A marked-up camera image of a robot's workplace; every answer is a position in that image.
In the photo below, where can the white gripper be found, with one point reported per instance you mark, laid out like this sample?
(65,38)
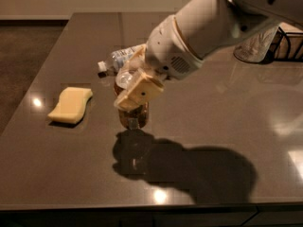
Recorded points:
(167,49)

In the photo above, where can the orange soda can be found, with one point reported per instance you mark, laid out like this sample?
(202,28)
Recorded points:
(135,119)

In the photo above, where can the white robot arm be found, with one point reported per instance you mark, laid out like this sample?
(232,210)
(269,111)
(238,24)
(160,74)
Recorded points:
(209,25)

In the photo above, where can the yellow sponge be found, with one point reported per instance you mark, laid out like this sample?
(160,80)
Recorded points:
(71,106)

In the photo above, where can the clear plastic water bottle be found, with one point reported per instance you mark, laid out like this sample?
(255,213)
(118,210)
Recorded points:
(116,60)

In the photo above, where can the metal mesh cup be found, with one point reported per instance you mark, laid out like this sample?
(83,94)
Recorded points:
(254,49)

